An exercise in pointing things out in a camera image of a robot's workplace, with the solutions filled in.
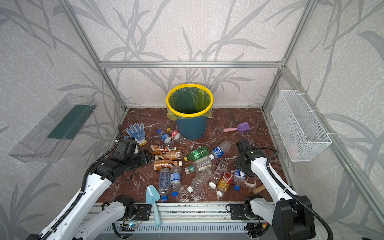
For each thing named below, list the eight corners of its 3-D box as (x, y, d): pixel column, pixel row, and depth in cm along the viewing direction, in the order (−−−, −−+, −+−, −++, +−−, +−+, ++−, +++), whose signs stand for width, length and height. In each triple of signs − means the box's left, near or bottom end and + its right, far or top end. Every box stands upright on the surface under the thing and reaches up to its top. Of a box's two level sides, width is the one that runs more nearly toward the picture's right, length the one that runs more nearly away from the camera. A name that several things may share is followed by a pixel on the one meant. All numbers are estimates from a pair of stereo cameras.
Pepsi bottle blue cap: (156, 137, 105) (154, 132, 101) (161, 132, 107) (159, 128, 103) (171, 148, 99) (170, 144, 95) (176, 143, 102) (175, 139, 97)
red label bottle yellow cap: (166, 134, 106) (165, 130, 102) (172, 129, 109) (170, 125, 105) (181, 146, 100) (181, 142, 96) (187, 141, 103) (186, 137, 99)
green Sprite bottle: (186, 165, 92) (185, 161, 88) (183, 158, 95) (183, 154, 91) (209, 156, 96) (210, 152, 92) (206, 149, 99) (206, 145, 95)
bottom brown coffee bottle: (154, 170, 87) (152, 167, 84) (156, 162, 91) (154, 159, 88) (176, 170, 88) (176, 167, 84) (177, 162, 91) (177, 159, 88)
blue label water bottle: (213, 163, 93) (214, 159, 88) (208, 157, 95) (208, 152, 90) (231, 149, 99) (232, 145, 94) (225, 144, 101) (227, 139, 97)
